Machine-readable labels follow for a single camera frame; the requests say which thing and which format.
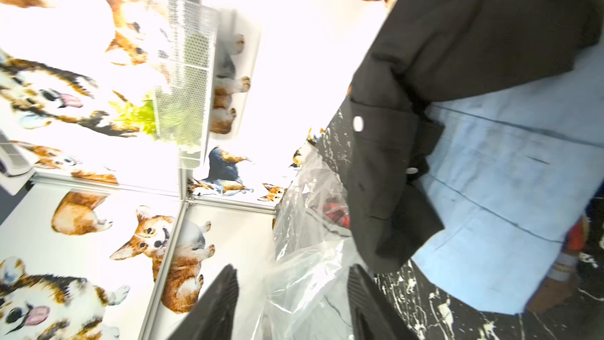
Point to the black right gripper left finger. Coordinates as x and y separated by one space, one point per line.
212 318

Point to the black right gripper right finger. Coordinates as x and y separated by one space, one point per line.
373 318

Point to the clear plastic vacuum bag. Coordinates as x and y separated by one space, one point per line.
304 292

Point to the red plaid shirt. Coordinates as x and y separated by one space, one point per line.
562 279

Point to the light blue shirt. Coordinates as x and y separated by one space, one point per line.
511 174

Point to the black shirt white buttons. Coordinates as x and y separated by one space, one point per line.
436 51

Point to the red garment in bag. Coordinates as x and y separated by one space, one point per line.
334 212

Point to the fern and white flower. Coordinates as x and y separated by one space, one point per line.
141 115

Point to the white wire wall basket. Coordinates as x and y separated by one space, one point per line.
189 59

